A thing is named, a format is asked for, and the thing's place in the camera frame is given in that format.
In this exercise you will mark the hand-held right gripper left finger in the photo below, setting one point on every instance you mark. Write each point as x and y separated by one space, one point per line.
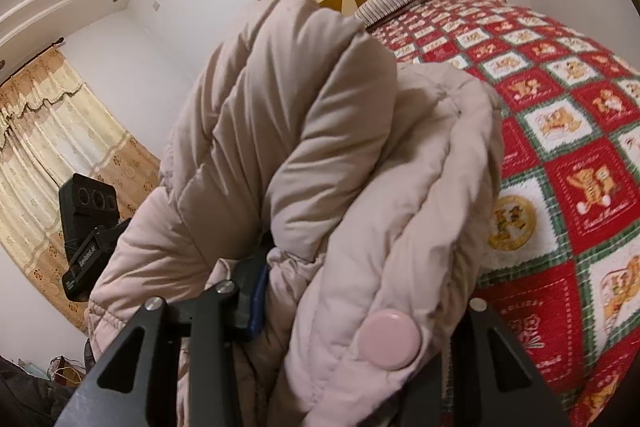
257 302

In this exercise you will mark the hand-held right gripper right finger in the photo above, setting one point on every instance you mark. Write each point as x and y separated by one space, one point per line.
487 347

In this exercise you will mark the beige puffer jacket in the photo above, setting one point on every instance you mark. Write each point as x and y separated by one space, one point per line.
320 167

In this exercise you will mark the dark cloth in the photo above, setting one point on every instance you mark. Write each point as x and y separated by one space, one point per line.
30 392

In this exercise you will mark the dark curtain rod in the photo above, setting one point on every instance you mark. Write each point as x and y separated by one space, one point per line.
30 57

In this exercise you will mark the red printed blanket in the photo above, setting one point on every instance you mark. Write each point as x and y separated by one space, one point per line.
560 147

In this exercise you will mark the striped pillow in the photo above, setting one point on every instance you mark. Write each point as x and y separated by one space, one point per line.
390 2

